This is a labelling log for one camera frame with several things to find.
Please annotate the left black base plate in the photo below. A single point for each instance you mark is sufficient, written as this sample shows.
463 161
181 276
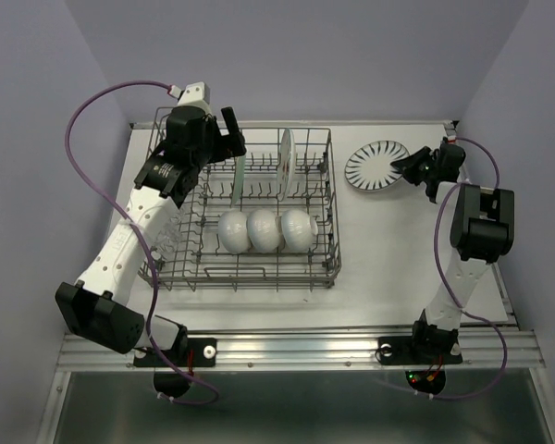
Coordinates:
196 353

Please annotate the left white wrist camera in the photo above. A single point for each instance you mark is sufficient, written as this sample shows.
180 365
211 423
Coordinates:
196 94

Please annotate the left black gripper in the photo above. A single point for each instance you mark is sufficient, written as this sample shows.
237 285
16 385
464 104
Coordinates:
230 144

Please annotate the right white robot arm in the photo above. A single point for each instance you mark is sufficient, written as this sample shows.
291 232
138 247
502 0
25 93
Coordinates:
481 231

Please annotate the light green flower plate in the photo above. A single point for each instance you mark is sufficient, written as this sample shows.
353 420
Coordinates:
238 180

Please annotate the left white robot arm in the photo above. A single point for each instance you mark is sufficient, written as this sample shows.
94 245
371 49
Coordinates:
95 307

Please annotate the grey wire dish rack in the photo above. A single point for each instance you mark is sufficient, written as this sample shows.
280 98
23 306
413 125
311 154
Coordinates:
202 261

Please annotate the striped black white plate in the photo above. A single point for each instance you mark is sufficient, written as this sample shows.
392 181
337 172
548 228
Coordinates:
369 168

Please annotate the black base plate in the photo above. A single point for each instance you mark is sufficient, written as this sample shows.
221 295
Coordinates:
402 350
196 353

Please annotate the white ribbed bowl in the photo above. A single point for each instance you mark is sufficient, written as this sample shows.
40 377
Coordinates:
299 230
233 233
264 230

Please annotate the clear glass cup front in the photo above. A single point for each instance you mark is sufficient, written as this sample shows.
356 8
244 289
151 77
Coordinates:
170 239

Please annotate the aluminium mounting rail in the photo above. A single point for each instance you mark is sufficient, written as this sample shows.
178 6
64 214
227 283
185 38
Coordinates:
311 351

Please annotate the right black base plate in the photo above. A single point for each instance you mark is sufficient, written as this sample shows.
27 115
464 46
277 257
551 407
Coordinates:
402 350

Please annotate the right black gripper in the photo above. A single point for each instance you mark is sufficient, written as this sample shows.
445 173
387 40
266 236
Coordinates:
405 165

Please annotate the watermelon pattern plate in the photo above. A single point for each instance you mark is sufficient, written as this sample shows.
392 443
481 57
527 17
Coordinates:
287 164

